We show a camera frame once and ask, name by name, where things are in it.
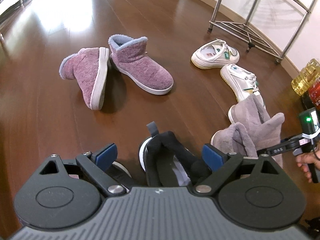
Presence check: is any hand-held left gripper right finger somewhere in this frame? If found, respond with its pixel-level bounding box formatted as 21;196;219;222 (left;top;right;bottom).
194;143;282;196

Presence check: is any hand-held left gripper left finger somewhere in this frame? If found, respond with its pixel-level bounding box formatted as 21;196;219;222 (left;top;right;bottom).
39;142;127;197

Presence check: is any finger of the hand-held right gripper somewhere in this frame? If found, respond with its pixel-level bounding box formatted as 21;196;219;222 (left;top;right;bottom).
256;134;304;157

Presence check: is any grey plush boot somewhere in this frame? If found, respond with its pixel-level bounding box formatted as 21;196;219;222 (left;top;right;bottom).
228;95;271;132
211;112;286;169

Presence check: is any black shoe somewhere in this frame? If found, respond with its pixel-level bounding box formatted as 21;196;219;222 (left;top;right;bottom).
138;122;213;188

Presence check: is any metal shoe rack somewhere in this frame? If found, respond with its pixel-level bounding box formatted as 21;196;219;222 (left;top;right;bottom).
207;0;312;64

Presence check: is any person's right hand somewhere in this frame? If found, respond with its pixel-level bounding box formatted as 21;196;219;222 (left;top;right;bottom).
295;146;320;178

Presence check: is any red label bottle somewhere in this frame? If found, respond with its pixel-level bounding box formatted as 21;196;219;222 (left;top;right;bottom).
301;77;320;111

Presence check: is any yellow oil bottle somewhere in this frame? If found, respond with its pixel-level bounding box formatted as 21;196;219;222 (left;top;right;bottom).
291;58;320;96

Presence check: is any white sneaker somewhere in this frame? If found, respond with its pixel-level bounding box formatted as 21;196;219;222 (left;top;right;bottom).
220;64;266;108
191;39;240;70

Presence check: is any purple plush boot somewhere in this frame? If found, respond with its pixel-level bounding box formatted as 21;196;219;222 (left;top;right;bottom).
59;47;111;111
108;34;174;96

